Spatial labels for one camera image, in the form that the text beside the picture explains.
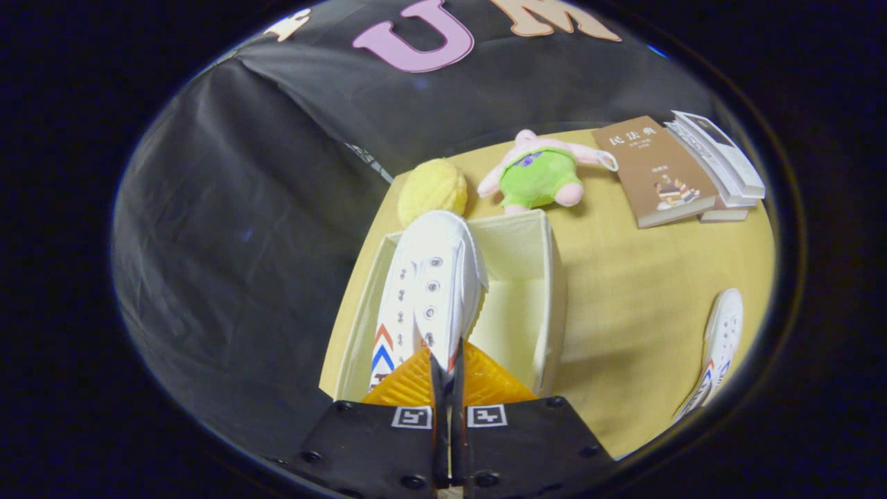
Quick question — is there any brown cover book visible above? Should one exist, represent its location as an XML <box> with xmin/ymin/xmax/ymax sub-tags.
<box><xmin>591</xmin><ymin>116</ymin><xmax>719</xmax><ymax>229</ymax></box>

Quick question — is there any beige fabric storage box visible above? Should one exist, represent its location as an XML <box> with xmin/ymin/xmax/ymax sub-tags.
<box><xmin>319</xmin><ymin>210</ymin><xmax>568</xmax><ymax>404</ymax></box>

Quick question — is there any white patterned board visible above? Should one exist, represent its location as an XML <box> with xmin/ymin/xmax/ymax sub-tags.
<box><xmin>345</xmin><ymin>141</ymin><xmax>394</xmax><ymax>185</ymax></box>

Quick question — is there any yellow plush ball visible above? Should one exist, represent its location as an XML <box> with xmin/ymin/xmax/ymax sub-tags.
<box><xmin>397</xmin><ymin>158</ymin><xmax>469</xmax><ymax>228</ymax></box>

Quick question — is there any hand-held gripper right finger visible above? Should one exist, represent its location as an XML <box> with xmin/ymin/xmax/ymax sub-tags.
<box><xmin>448</xmin><ymin>338</ymin><xmax>615</xmax><ymax>499</ymax></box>

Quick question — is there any black backdrop cloth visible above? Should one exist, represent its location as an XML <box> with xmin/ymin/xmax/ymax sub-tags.
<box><xmin>111</xmin><ymin>0</ymin><xmax>714</xmax><ymax>459</ymax></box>

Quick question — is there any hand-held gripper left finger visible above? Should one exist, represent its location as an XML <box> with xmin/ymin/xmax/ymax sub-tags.
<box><xmin>277</xmin><ymin>349</ymin><xmax>449</xmax><ymax>499</ymax></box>

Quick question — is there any white canvas shoe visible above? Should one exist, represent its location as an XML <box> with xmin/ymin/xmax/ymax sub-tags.
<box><xmin>671</xmin><ymin>288</ymin><xmax>745</xmax><ymax>425</ymax></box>
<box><xmin>369</xmin><ymin>210</ymin><xmax>490</xmax><ymax>390</ymax></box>

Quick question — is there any pink plush toy green outfit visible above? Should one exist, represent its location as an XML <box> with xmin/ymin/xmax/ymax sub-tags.
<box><xmin>477</xmin><ymin>129</ymin><xmax>620</xmax><ymax>215</ymax></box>

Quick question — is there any white grey cover book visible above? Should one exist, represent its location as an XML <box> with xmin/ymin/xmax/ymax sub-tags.
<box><xmin>671</xmin><ymin>110</ymin><xmax>767</xmax><ymax>201</ymax></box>

